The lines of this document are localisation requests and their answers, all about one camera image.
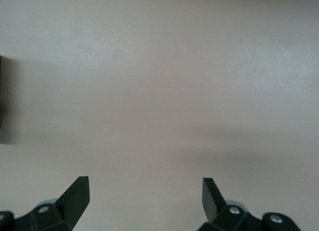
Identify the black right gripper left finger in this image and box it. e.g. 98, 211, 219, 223
0, 176, 90, 231

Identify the black plastic box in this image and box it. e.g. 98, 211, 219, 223
0, 55, 3, 132

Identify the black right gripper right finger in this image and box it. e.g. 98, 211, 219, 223
198, 177, 304, 231

